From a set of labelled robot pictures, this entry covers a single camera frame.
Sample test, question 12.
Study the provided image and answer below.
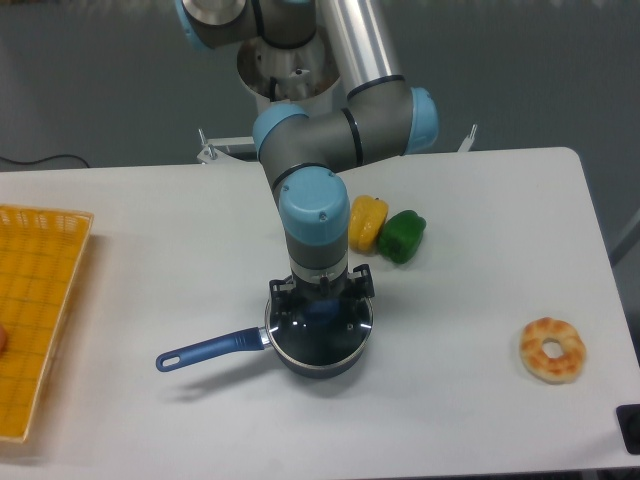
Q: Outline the green bell pepper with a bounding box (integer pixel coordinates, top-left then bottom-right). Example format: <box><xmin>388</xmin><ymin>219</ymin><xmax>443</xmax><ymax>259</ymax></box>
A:
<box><xmin>377</xmin><ymin>210</ymin><xmax>427</xmax><ymax>264</ymax></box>

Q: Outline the yellow bell pepper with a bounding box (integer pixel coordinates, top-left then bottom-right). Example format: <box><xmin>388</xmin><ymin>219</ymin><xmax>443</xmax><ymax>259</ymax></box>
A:
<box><xmin>348</xmin><ymin>195</ymin><xmax>389</xmax><ymax>253</ymax></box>

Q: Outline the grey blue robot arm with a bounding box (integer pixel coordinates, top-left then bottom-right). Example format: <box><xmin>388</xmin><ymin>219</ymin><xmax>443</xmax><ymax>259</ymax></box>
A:
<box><xmin>176</xmin><ymin>1</ymin><xmax>439</xmax><ymax>300</ymax></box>

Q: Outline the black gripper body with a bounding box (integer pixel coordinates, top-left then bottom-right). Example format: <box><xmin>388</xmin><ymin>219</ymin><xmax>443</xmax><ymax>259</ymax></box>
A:
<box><xmin>287</xmin><ymin>274</ymin><xmax>357</xmax><ymax>313</ymax></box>

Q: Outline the glass lid blue knob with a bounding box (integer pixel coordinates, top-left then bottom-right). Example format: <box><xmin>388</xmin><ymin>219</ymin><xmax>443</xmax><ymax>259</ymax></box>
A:
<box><xmin>266</xmin><ymin>297</ymin><xmax>374</xmax><ymax>368</ymax></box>

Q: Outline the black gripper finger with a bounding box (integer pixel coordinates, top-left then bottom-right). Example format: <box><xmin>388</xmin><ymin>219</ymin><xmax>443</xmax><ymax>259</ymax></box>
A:
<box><xmin>348</xmin><ymin>264</ymin><xmax>375</xmax><ymax>299</ymax></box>
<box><xmin>268</xmin><ymin>278</ymin><xmax>296</xmax><ymax>319</ymax></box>

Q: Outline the yellow woven basket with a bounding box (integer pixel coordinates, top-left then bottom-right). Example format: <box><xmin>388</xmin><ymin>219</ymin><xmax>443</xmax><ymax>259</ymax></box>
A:
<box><xmin>1</xmin><ymin>204</ymin><xmax>94</xmax><ymax>443</ymax></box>

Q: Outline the black floor cable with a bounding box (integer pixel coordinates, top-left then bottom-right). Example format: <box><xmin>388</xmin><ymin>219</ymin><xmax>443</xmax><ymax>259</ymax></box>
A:
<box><xmin>0</xmin><ymin>154</ymin><xmax>92</xmax><ymax>168</ymax></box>

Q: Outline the blue saucepan with handle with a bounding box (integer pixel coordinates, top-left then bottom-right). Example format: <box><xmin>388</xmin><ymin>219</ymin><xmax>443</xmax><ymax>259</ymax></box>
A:
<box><xmin>155</xmin><ymin>303</ymin><xmax>364</xmax><ymax>379</ymax></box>

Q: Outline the toasted bagel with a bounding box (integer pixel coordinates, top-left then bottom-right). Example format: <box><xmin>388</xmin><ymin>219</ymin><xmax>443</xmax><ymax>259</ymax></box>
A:
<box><xmin>519</xmin><ymin>317</ymin><xmax>587</xmax><ymax>384</ymax></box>

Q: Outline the black device at table edge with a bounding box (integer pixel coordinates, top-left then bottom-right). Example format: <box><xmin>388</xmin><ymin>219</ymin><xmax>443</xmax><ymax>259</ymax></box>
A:
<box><xmin>616</xmin><ymin>404</ymin><xmax>640</xmax><ymax>455</ymax></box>

